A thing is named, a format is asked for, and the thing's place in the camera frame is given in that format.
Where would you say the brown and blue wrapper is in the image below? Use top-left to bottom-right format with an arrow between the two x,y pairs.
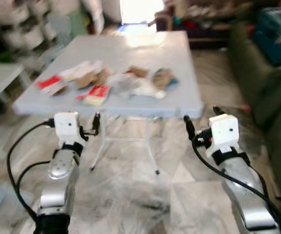
152,68 -> 179,90

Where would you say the red and white packet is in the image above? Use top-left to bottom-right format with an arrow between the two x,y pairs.
37,75 -> 68,96

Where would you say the long black left arm cable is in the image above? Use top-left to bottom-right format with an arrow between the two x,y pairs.
6,119 -> 55,220

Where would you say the blue bag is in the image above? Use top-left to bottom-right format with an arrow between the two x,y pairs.
251,7 -> 281,67

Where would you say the small brown paper piece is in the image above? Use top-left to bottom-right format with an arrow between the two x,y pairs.
128,66 -> 150,79

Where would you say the clear white plastic bag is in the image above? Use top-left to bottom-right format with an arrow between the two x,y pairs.
108,73 -> 168,100

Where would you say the short black left arm cable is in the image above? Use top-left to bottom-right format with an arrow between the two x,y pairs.
15,161 -> 53,195

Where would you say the white shelf rack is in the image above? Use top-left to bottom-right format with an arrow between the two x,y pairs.
0,0 -> 52,52

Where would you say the red and yellow packet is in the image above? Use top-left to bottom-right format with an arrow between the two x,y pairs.
76,85 -> 112,107

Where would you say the dark green sofa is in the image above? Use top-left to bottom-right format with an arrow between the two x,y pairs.
228,21 -> 281,217

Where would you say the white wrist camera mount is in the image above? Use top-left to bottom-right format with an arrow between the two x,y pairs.
53,112 -> 80,147
207,114 -> 240,159

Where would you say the dark wooden cabinet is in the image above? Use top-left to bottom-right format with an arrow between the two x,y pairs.
155,0 -> 258,50

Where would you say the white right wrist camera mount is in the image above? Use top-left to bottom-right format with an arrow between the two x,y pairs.
207,114 -> 240,159

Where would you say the brown crumpled paper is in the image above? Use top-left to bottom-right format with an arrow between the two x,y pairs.
76,68 -> 112,89

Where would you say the white crumpled paper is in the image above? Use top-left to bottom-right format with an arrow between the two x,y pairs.
60,60 -> 105,81

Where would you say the grey folding table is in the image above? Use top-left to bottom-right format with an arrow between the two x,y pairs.
12,30 -> 205,176

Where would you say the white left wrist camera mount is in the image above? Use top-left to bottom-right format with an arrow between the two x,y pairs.
53,112 -> 80,147

